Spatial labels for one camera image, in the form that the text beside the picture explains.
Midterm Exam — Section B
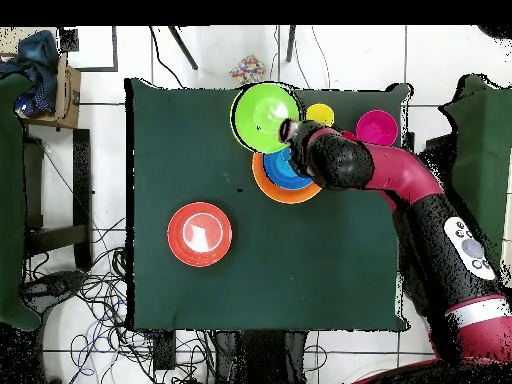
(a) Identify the cardboard box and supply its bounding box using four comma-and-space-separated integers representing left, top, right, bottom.
19, 53, 82, 130

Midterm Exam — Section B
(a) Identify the tangle of cables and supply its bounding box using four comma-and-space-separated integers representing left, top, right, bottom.
21, 217, 217, 384

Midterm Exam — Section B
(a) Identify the green bowl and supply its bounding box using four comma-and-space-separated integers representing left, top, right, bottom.
230, 82, 302, 155

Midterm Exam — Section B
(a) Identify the small blue bowl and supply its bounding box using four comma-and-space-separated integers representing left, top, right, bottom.
270, 148, 299, 183

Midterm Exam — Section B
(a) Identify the yellow cup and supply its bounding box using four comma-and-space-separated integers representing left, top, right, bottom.
305, 103, 336, 128

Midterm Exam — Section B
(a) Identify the pink bowl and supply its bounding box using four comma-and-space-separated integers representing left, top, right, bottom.
355, 109, 400, 147

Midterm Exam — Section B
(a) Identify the black stool frame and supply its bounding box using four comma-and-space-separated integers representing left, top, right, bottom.
22, 128, 94, 272

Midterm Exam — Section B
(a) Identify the black tripod leg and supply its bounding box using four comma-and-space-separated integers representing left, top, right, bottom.
167, 25, 200, 72
285, 25, 298, 64

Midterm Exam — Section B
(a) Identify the black floor frame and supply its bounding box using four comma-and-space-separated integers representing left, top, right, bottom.
59, 25, 120, 74

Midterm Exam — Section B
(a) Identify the black floor box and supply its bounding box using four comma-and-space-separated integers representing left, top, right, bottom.
153, 330, 177, 371

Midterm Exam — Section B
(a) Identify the green cloth covered table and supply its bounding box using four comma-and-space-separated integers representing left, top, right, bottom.
433, 74, 512, 273
0, 73, 42, 332

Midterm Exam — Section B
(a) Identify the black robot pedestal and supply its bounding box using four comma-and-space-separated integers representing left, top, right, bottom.
213, 330, 309, 384

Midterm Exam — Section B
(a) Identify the wide red bowl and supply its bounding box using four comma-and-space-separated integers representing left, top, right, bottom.
167, 201, 234, 268

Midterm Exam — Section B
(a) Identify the large orange bowl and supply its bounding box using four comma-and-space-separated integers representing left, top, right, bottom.
251, 151, 323, 205

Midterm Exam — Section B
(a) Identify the dark green tablecloth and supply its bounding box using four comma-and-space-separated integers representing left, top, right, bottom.
125, 77, 413, 333

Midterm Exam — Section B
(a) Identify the black caster base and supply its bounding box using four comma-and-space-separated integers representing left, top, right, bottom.
19, 270, 86, 311

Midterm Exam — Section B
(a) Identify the blue cloth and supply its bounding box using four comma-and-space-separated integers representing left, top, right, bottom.
0, 30, 60, 117

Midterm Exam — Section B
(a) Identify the large blue bowl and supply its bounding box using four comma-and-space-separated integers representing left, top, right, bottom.
262, 147, 315, 191

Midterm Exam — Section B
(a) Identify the colourful patterned box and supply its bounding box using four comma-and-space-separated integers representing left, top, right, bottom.
229, 54, 267, 86

